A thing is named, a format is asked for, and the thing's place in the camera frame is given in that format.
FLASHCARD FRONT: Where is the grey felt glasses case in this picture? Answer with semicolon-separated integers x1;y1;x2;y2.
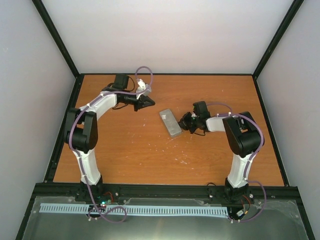
159;108;182;138

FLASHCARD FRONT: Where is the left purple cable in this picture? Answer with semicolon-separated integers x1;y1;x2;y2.
68;65;154;223

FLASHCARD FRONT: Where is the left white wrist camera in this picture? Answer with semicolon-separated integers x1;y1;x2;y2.
136;78;152;98

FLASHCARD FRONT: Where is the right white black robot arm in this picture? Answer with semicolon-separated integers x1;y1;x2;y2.
177;101;265;203

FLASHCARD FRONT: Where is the light blue slotted cable duct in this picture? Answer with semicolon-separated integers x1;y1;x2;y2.
39;203;228;218

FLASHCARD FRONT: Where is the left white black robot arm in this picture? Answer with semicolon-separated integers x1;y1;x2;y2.
63;74;155;202

